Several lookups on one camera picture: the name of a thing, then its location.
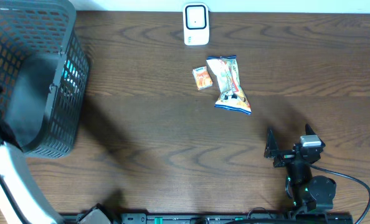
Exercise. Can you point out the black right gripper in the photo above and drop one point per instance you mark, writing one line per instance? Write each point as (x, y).
(271, 149)

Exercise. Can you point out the orange wet sheet package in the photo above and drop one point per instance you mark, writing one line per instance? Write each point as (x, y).
(232, 96)

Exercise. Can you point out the small orange tissue pack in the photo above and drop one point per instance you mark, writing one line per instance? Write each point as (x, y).
(202, 78)

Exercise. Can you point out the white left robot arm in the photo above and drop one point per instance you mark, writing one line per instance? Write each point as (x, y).
(21, 200)

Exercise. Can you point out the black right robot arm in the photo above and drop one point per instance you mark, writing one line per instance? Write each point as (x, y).
(310, 194)

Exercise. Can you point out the dark grey plastic mesh basket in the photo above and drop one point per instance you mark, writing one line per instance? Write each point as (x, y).
(43, 75)

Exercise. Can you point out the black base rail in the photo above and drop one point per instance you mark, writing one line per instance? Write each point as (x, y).
(142, 218)

